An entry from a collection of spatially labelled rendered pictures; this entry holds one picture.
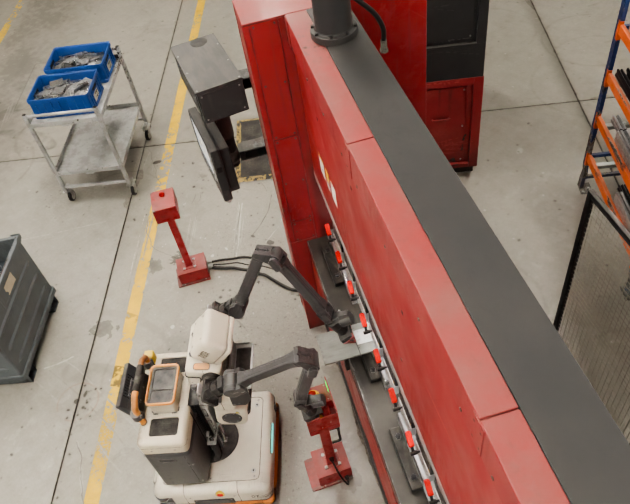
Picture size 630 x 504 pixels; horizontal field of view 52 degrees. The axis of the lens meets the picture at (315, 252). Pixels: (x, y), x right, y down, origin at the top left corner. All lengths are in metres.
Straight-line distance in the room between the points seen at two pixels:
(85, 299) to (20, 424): 1.04
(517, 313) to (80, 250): 4.40
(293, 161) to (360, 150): 1.30
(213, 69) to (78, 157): 2.81
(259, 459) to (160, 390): 0.75
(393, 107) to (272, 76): 0.93
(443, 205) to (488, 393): 0.63
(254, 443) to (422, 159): 2.23
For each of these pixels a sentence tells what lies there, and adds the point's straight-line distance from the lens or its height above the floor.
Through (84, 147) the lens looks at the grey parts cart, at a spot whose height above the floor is 0.33.
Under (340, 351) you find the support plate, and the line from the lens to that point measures 3.21.
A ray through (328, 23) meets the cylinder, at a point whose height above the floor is 2.39.
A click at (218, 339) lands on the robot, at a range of 2.93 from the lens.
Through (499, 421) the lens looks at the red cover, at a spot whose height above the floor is 2.30.
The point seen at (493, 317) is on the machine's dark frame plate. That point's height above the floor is 2.30.
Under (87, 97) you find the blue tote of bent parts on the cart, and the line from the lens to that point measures 5.44.
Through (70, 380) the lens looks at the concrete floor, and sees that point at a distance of 4.85.
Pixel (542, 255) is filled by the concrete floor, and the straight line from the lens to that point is 4.96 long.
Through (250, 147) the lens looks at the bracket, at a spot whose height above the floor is 1.21.
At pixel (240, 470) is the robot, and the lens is 3.81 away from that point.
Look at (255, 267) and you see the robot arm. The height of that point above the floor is 1.50.
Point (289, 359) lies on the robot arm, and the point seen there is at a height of 1.40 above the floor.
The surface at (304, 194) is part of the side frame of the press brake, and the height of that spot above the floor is 1.24.
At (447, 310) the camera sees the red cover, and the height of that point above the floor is 2.30.
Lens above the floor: 3.69
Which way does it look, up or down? 48 degrees down
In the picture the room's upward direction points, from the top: 11 degrees counter-clockwise
